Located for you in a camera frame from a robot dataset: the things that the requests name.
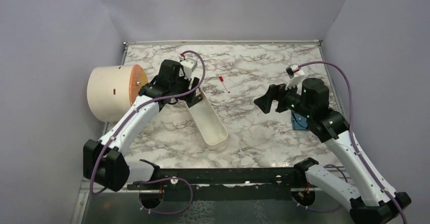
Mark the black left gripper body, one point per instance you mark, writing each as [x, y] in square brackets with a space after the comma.
[181, 86]

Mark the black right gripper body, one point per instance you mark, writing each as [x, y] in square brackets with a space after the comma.
[293, 99]

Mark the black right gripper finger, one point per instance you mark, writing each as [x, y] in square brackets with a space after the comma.
[264, 102]
[281, 107]

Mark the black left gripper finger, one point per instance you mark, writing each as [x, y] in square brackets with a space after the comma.
[194, 98]
[195, 84]

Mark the blue leather card holder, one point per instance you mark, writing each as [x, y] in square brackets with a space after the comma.
[299, 123]

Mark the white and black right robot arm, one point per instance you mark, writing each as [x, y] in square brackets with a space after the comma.
[370, 199]

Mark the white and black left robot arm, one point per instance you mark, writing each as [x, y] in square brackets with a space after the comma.
[104, 160]

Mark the small red white pen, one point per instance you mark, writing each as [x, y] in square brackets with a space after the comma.
[223, 83]

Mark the white oblong plastic tray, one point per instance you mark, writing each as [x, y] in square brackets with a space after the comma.
[208, 123]

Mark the cream cylinder with orange disc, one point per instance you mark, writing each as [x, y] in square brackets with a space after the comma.
[112, 90]

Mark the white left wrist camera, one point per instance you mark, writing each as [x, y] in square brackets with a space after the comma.
[188, 66]

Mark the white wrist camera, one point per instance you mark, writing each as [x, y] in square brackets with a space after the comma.
[296, 75]
[188, 66]

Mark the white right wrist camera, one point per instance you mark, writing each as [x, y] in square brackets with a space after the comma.
[296, 75]

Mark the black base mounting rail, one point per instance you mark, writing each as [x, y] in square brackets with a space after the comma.
[222, 184]

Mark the aluminium frame rail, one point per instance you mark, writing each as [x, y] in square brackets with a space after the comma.
[82, 199]

